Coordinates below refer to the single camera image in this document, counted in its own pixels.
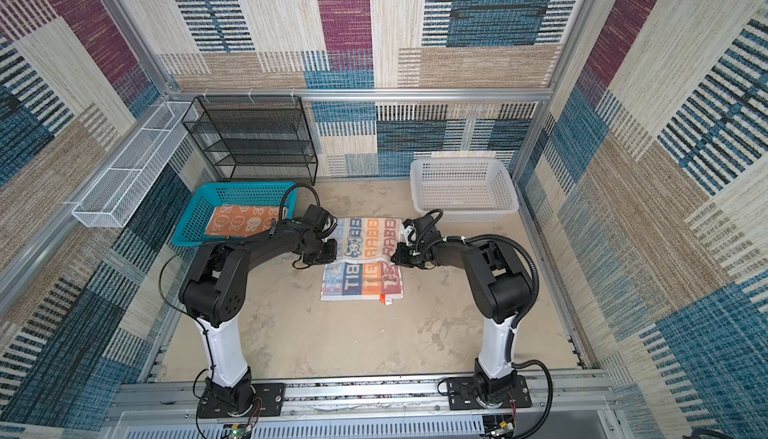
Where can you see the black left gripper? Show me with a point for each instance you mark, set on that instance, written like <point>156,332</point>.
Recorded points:
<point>331,253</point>

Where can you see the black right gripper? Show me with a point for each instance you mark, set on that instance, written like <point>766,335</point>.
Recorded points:
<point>400,256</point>

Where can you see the white plastic laundry basket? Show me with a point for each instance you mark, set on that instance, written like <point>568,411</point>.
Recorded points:
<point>465,189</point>

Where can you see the orange and cream towel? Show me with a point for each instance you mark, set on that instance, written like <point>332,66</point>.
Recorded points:
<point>240,221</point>

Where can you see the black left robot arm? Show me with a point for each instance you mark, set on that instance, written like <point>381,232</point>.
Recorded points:
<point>214,292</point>

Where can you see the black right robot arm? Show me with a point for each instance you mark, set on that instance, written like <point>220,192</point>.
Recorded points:
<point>504,284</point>

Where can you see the teal plastic basket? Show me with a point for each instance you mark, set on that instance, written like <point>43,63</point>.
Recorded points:
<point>191,229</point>

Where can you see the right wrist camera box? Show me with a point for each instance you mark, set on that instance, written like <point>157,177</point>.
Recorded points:
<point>411,232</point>

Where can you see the black wire shelf rack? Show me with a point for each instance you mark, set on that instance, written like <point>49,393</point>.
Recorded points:
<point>253,138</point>

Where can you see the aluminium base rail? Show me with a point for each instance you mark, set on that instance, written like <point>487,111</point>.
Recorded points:
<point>567,403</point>

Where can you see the white wire mesh tray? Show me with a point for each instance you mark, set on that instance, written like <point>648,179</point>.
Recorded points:
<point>118,192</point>

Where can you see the aluminium frame post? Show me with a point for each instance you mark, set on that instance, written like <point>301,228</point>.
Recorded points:
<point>575,31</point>

